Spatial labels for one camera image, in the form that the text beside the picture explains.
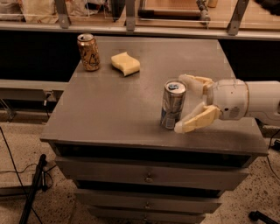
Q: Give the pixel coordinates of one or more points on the black tripod leg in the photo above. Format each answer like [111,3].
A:
[33,189]

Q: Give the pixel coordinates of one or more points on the grey drawer cabinet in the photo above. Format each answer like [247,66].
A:
[105,114]

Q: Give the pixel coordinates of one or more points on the grey metal shelf rail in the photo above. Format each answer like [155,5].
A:
[208,19]

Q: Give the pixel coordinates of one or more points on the gold patterned soda can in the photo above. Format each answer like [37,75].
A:
[89,53]

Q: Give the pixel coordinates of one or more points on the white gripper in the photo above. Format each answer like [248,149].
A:
[230,98]

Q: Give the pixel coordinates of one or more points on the middle grey drawer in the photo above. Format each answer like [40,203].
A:
[147,201]

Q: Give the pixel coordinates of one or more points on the grey drawer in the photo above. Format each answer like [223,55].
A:
[146,216]
[150,173]
[147,201]

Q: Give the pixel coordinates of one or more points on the black stand foot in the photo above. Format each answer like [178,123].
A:
[258,216]

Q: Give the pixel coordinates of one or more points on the grey low bench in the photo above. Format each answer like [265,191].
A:
[31,90]

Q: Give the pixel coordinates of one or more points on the yellow sponge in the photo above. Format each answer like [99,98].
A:
[125,63]

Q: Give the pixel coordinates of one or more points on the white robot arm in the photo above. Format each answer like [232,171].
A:
[264,99]

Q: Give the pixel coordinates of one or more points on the top grey drawer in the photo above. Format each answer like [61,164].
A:
[150,173]

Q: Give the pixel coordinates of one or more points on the bottom grey drawer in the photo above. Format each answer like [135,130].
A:
[146,216]

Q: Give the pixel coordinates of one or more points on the silver blue redbull can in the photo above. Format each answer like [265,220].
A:
[172,103]

